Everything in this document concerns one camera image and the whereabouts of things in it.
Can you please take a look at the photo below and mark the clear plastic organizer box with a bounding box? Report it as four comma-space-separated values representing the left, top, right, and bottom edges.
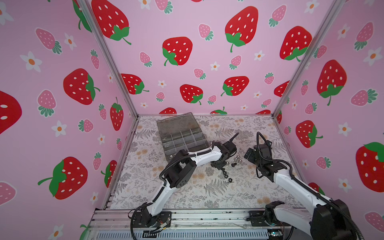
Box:
157, 113, 210, 163

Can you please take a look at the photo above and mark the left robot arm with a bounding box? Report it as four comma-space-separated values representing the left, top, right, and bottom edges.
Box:
128, 133, 239, 227

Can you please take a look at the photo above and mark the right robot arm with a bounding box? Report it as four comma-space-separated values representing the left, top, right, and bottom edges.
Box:
244, 132, 364, 240

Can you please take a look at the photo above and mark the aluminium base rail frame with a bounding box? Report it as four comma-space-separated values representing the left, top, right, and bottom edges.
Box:
84, 209, 310, 240

